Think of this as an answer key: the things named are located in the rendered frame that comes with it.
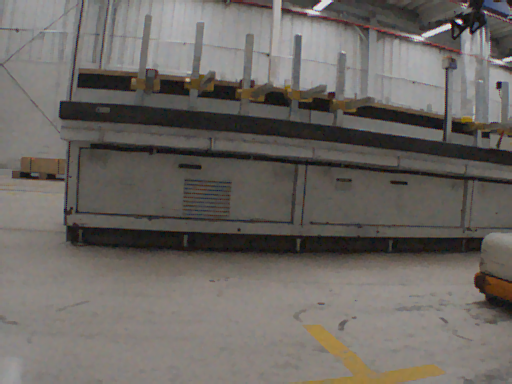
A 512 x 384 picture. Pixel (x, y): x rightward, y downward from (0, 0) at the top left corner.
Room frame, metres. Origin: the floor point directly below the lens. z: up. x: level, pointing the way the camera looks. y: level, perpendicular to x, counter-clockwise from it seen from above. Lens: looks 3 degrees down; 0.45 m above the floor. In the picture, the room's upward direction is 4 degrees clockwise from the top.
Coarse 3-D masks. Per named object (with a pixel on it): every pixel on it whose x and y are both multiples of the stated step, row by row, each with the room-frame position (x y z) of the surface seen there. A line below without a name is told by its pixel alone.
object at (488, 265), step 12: (492, 240) 1.46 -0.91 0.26; (504, 240) 1.41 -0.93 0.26; (492, 252) 1.44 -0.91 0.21; (504, 252) 1.39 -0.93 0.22; (480, 264) 1.50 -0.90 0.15; (492, 264) 1.44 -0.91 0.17; (504, 264) 1.38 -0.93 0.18; (480, 276) 1.49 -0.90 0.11; (492, 276) 1.43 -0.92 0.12; (504, 276) 1.37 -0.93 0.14; (480, 288) 1.48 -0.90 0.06; (492, 288) 1.41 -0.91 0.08; (504, 288) 1.36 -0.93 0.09; (504, 300) 1.38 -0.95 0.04
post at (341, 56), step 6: (342, 54) 2.17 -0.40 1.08; (342, 60) 2.17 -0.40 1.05; (336, 66) 2.20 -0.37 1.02; (342, 66) 2.17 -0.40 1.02; (342, 72) 2.17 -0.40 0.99; (336, 78) 2.20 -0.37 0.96; (342, 78) 2.17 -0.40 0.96; (336, 84) 2.19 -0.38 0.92; (342, 84) 2.17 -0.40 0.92; (336, 90) 2.19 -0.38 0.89; (342, 90) 2.17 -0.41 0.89; (336, 96) 2.18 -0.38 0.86; (342, 96) 2.17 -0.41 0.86; (336, 114) 2.17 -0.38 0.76; (342, 114) 2.18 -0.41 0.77; (336, 120) 2.17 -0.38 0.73; (342, 120) 2.18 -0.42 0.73
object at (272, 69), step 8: (280, 0) 3.08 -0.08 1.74; (272, 16) 3.10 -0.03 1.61; (280, 16) 3.08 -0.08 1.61; (272, 24) 3.09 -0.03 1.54; (272, 32) 3.08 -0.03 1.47; (272, 40) 3.07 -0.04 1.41; (272, 48) 3.07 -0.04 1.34; (272, 56) 3.07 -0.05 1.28; (272, 64) 3.07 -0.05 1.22; (272, 72) 3.07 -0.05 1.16; (272, 80) 3.08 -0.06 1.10
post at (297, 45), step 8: (296, 40) 2.10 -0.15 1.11; (296, 48) 2.10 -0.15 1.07; (296, 56) 2.10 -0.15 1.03; (296, 64) 2.10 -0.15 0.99; (296, 72) 2.10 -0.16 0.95; (296, 80) 2.10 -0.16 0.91; (296, 88) 2.10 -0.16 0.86; (296, 104) 2.11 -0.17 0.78; (288, 112) 2.13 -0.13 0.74; (296, 112) 2.11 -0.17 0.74
